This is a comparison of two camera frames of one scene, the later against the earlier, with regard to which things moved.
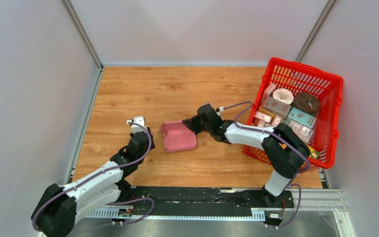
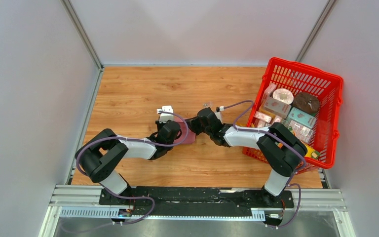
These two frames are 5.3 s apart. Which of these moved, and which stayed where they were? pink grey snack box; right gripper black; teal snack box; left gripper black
Moved: left gripper black
Stayed: teal snack box; right gripper black; pink grey snack box
